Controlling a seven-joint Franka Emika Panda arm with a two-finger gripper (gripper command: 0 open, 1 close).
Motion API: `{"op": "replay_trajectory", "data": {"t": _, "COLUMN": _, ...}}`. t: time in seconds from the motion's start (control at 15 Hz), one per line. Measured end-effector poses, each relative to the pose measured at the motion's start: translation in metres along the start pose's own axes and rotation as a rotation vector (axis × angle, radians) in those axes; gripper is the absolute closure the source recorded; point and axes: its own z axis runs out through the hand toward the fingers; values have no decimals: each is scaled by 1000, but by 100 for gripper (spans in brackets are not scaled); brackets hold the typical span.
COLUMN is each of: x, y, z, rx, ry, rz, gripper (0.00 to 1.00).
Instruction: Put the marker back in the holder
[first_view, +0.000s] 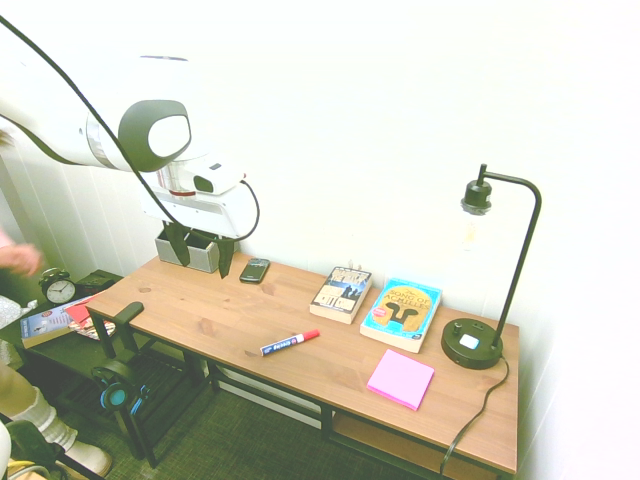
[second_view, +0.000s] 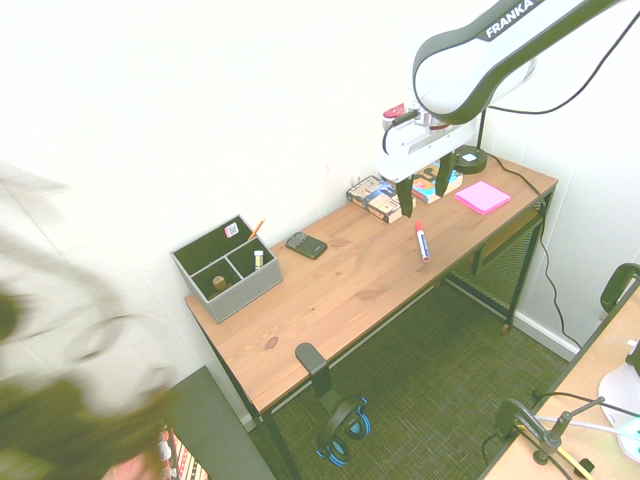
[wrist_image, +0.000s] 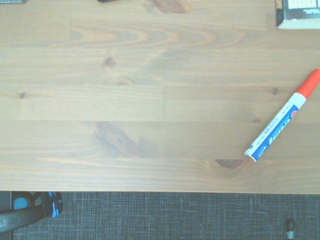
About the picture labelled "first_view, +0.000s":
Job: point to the pink sticky note pad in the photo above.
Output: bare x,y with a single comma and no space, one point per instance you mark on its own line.
400,380

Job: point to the wooden desk black frame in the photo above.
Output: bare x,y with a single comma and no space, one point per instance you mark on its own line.
200,300

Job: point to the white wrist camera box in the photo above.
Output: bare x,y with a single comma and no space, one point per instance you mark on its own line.
220,175

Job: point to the black blue headphones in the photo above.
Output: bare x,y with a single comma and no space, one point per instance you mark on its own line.
114,397

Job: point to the dark paperback book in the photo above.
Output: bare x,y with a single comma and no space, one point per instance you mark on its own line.
340,295

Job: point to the black headphone hook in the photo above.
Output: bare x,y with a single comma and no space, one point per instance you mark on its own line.
129,312

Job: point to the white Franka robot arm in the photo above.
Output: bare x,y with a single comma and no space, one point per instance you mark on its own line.
135,135

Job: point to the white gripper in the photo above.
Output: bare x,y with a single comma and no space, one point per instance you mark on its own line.
200,212

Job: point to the black desk lamp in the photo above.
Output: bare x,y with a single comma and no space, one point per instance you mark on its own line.
470,352

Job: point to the white sock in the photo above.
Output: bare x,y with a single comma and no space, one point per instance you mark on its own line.
45,420

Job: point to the person's bare hand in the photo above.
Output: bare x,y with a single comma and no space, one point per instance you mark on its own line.
20,260

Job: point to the black alarm clock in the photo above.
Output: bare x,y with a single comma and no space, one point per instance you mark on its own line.
59,291

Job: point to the person's bare leg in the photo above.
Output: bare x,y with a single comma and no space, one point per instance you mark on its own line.
15,387

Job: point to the black side table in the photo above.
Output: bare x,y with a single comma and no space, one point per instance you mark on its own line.
50,360

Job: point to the grey fabric desk organizer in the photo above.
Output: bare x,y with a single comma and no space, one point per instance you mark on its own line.
200,260

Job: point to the blue white book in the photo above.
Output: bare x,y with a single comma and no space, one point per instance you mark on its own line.
42,327

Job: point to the blue Song of Achilles book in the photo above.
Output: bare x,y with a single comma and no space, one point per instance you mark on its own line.
400,315

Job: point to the black mobile phone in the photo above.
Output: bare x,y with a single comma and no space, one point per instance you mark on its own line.
255,271

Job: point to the red patterned notebook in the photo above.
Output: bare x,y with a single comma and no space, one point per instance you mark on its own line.
80,314

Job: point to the white patterned garment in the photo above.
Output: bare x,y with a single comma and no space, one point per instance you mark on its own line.
12,307

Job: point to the beige shoe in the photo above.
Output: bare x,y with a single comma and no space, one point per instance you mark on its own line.
90,457

